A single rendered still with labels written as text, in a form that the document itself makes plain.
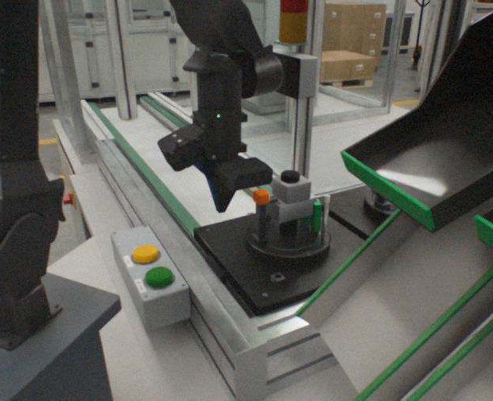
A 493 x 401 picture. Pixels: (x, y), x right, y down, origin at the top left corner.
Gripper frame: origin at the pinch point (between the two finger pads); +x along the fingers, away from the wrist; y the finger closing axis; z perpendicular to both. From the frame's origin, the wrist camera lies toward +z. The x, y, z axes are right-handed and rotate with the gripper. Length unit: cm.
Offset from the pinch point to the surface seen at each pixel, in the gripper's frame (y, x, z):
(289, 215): 2.2, 5.4, -10.6
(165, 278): -0.1, 12.2, 8.9
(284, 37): -17.9, -18.1, -21.0
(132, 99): -105, 10, -14
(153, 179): -41.3, 14.3, -1.8
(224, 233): -7.7, 12.1, -4.2
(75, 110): -82, 6, 8
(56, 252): -182, 108, 17
